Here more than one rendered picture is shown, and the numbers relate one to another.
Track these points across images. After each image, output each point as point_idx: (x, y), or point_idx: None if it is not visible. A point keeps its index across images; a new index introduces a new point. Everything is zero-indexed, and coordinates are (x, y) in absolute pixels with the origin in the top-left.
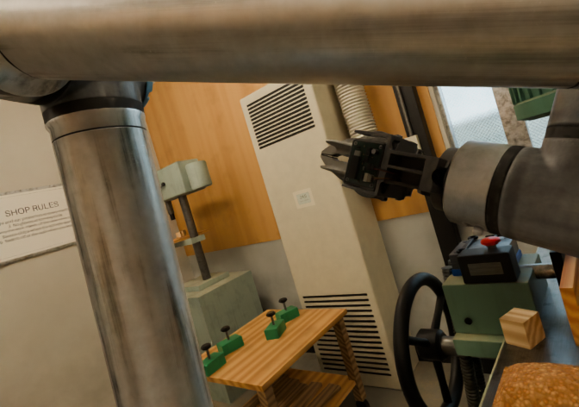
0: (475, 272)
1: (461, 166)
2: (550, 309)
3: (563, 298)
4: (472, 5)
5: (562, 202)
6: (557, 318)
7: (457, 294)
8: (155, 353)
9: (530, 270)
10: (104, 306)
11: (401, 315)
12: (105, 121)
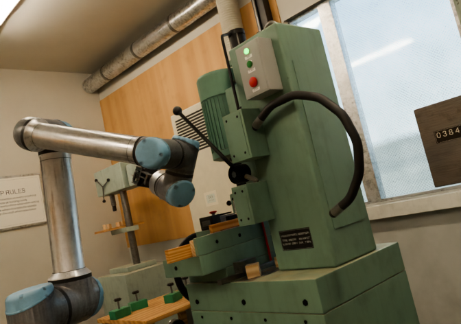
0: (204, 225)
1: (151, 178)
2: None
3: (209, 229)
4: (110, 151)
5: (161, 188)
6: None
7: (199, 235)
8: (64, 233)
9: None
10: (50, 215)
11: (180, 246)
12: (57, 156)
